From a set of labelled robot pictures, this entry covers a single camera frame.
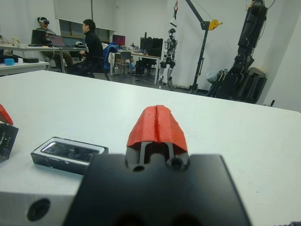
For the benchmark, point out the grey chair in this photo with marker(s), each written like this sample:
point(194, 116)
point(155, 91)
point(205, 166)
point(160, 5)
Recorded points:
point(124, 56)

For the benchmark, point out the black taped box lid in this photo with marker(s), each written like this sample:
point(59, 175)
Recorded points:
point(7, 141)

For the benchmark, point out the person in black sweater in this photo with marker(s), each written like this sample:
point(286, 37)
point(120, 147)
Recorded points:
point(94, 44)

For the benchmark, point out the yellow hoist winch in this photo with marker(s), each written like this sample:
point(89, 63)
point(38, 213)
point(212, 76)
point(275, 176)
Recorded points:
point(214, 24)

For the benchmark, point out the monitor with red screen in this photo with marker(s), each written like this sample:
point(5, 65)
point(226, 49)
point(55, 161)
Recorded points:
point(118, 39)

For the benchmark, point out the black office chair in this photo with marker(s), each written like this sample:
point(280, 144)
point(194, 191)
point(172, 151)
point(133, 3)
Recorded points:
point(100, 61)

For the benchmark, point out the white side table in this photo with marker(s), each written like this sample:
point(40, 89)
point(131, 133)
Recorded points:
point(23, 66)

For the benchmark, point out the laptop with reddish lid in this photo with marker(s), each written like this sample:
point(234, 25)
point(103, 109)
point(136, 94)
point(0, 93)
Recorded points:
point(57, 40)

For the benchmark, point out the black box with white insert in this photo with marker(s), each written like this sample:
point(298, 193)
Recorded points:
point(58, 166)

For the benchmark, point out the small blue box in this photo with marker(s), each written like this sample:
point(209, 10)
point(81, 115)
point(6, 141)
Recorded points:
point(9, 62)

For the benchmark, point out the silver black humanoid robot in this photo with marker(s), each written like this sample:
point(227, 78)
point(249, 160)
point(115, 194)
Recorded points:
point(170, 44)

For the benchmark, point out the person wearing VR headset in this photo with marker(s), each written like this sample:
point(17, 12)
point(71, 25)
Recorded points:
point(63, 56)

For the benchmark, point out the long white desk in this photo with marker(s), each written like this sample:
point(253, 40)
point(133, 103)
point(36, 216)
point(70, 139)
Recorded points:
point(35, 47)

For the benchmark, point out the flat black round object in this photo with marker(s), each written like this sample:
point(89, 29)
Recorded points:
point(30, 60)

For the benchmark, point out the black laptop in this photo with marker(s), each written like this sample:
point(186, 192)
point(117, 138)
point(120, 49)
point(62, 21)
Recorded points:
point(38, 37)

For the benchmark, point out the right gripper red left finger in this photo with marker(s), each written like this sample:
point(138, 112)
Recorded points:
point(144, 127)

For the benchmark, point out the white desk with orange edge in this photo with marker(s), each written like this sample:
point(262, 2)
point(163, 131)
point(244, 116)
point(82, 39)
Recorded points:
point(138, 54)

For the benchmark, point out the blue office chair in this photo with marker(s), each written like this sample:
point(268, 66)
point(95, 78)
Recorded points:
point(110, 50)

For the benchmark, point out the black computer tower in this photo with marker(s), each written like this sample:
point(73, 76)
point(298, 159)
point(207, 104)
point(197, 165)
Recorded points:
point(142, 68)

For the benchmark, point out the black equipment stack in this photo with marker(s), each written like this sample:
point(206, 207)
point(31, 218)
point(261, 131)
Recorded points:
point(247, 80)

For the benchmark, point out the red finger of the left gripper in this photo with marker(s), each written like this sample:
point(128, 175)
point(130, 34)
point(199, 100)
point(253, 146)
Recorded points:
point(4, 115)

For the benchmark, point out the white VR headset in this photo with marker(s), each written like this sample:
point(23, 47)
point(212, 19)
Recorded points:
point(45, 21)

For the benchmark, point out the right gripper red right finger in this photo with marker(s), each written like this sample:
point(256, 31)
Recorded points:
point(169, 129)

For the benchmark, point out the white roller blind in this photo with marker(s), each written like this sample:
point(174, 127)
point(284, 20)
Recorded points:
point(82, 11)

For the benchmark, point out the black hoist crane stand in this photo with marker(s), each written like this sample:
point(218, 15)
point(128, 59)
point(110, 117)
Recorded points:
point(204, 47)

